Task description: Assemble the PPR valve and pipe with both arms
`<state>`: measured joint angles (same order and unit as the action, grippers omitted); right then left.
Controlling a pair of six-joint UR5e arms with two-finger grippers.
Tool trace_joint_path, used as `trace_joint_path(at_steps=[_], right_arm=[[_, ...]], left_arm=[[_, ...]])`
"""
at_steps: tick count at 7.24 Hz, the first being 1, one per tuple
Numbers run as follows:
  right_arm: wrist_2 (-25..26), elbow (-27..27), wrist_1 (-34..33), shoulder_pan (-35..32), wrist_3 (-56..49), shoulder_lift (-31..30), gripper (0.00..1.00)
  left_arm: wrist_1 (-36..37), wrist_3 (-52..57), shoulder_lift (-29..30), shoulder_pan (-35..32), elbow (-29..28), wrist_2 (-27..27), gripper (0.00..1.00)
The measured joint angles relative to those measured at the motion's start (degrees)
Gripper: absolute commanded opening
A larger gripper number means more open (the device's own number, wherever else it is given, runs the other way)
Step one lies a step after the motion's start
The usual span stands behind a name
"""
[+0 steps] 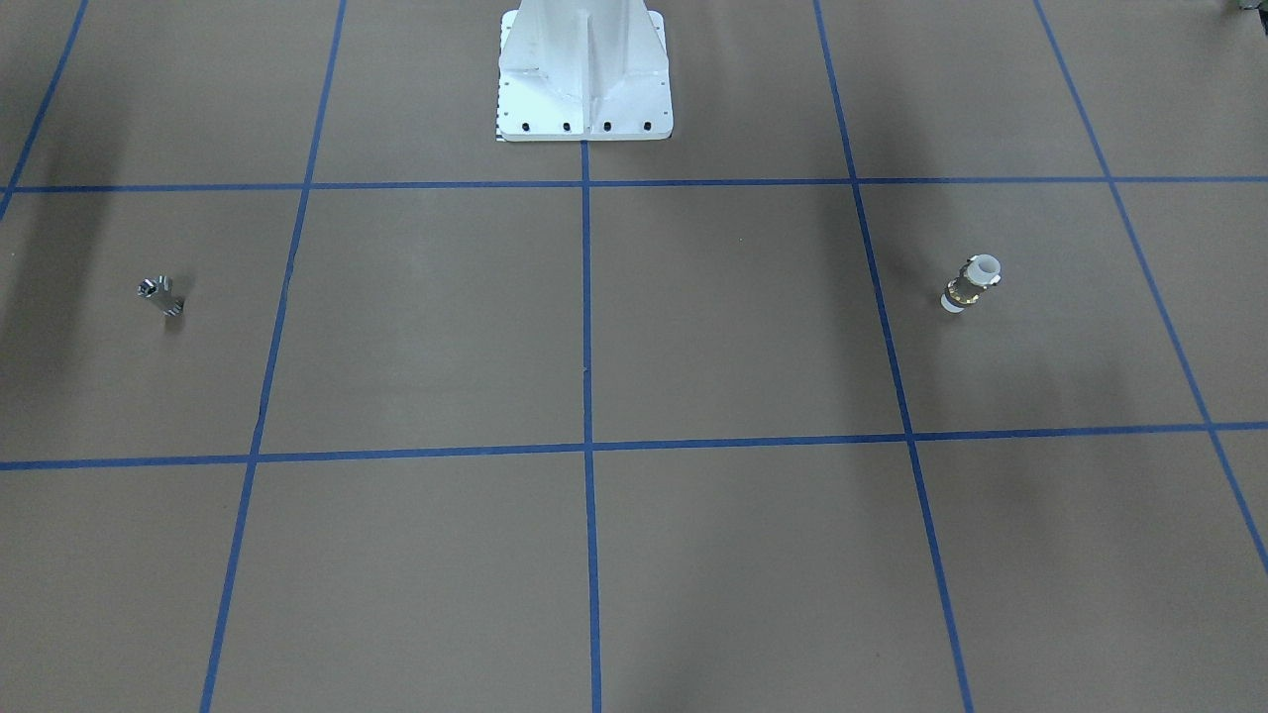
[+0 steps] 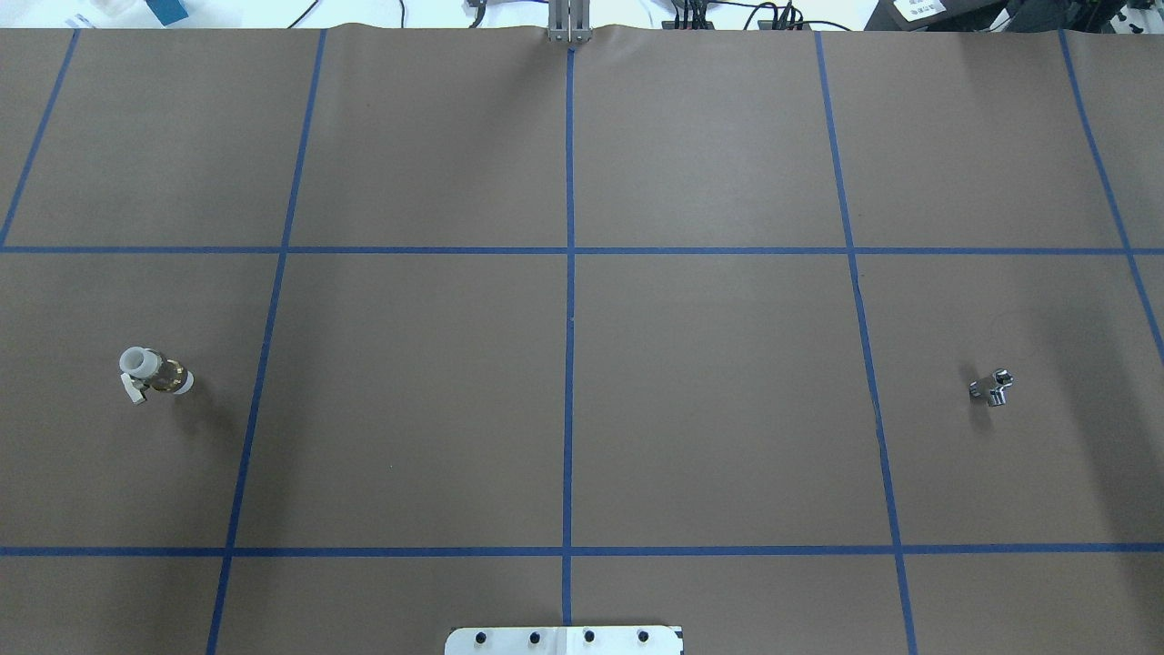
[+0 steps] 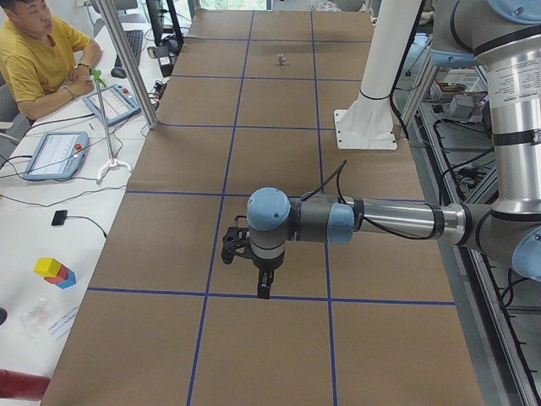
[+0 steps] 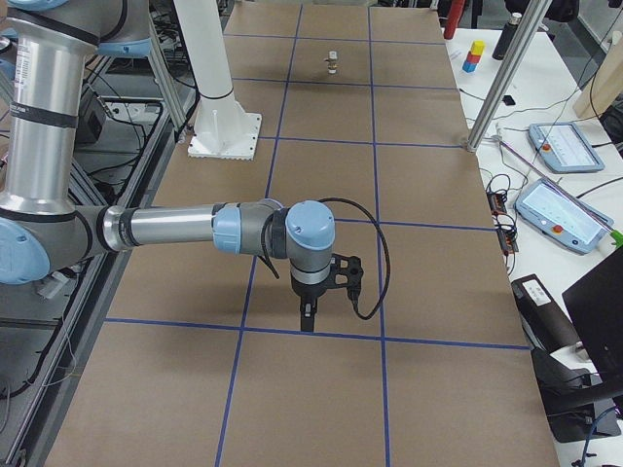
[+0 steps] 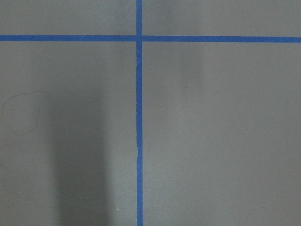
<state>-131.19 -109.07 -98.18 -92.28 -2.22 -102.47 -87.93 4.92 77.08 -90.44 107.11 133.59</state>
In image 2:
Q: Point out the aluminium profile post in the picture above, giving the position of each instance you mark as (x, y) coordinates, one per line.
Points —
(568, 21)

